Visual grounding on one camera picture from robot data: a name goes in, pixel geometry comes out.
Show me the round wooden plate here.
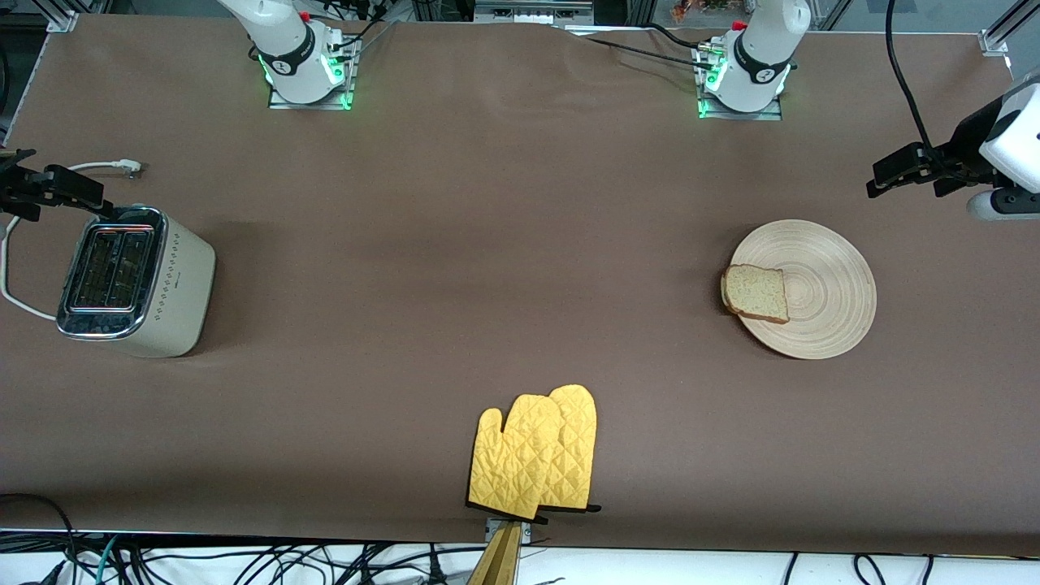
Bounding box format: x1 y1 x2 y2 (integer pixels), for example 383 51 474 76
729 219 878 360

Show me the slice of brown bread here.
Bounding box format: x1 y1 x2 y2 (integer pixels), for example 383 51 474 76
721 264 791 325

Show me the cream and chrome toaster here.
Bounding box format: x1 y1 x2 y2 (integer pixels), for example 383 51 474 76
55 205 217 359

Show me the grey metal box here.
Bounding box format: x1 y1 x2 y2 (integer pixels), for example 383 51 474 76
474 0 594 25

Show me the brown table cover mat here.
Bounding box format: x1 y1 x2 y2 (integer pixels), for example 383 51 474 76
0 12 1040 557

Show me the yellow quilted oven mitt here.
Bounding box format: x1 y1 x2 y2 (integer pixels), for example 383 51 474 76
467 394 563 521
540 384 602 514

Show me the white toaster power cord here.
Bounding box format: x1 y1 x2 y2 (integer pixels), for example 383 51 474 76
0 159 145 322

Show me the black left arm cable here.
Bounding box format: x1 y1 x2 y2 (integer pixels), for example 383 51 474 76
884 0 988 178

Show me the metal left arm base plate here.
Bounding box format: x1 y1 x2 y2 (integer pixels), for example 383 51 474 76
697 45 785 121

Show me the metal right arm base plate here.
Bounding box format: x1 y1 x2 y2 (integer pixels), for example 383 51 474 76
268 37 356 111

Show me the black looped floor cable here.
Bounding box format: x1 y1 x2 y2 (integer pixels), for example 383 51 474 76
0 492 78 585

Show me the black cable on mat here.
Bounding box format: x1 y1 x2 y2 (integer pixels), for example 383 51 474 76
581 34 716 70

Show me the teal floor cable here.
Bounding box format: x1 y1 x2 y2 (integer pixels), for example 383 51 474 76
93 535 123 585

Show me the small metal clamp bracket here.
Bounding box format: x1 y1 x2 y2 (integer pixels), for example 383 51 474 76
485 518 533 547

